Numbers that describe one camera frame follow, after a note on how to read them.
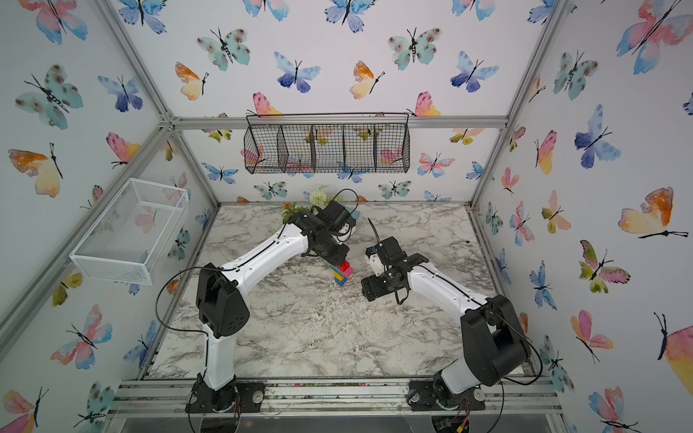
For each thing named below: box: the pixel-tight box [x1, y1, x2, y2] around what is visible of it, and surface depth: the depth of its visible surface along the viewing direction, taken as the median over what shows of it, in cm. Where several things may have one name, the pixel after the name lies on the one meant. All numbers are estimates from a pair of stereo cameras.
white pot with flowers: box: [281, 185, 344, 224], surface depth 100 cm
